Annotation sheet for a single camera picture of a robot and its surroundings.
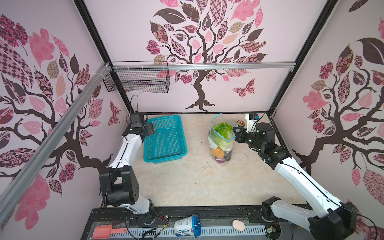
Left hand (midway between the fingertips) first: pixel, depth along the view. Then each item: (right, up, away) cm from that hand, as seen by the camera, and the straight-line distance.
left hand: (146, 130), depth 88 cm
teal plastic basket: (+10, -10, +16) cm, 21 cm away
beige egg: (+51, -45, -18) cm, 70 cm away
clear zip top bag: (+42, +6, -6) cm, 43 cm away
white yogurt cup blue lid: (+27, -42, -24) cm, 55 cm away
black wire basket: (-8, +35, +7) cm, 36 cm away
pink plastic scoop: (-12, -47, -20) cm, 52 cm away
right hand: (+50, +2, -13) cm, 52 cm away
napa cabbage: (+44, -2, -8) cm, 45 cm away
